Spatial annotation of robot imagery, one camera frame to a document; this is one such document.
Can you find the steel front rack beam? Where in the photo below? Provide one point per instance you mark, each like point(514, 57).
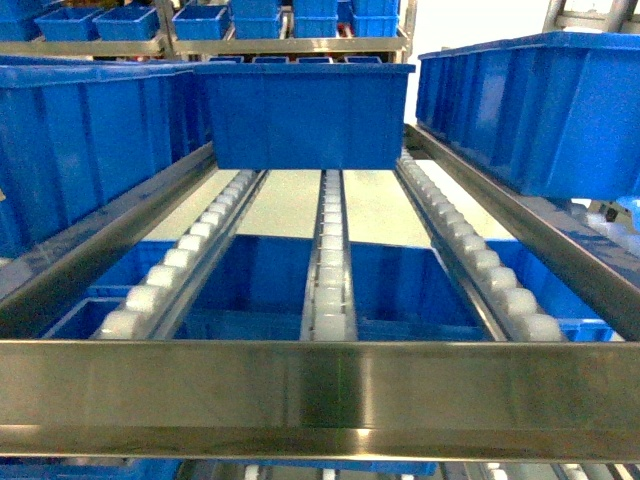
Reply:
point(562, 402)

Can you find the middle roller track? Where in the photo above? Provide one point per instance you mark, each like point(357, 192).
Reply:
point(329, 313)

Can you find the centre blue crate on rollers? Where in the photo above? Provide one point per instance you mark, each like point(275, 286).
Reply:
point(309, 116)

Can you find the white roller conveyor track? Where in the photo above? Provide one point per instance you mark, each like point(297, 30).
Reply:
point(154, 308)

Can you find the right blue crate on rack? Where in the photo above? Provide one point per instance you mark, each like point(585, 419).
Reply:
point(552, 115)

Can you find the right roller track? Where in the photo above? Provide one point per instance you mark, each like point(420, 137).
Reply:
point(508, 310)

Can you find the blue crate at left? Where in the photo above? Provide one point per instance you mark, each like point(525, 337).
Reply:
point(77, 134)

